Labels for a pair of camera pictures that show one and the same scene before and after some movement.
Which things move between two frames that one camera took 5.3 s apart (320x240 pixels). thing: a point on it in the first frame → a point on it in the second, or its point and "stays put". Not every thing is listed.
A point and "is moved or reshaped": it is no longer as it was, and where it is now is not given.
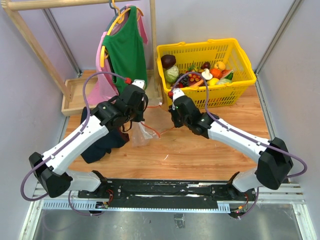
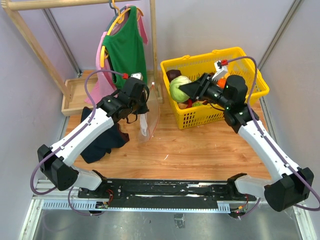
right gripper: (176, 124) → (191, 88)
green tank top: (127, 47) stays put
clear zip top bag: (158, 120) is moved or reshaped
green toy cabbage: (171, 74) is moved or reshaped
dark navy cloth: (115, 138) stays put
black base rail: (223, 190) stays put
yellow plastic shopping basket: (225, 50) is moved or reshaped
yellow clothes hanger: (119, 19) stays put
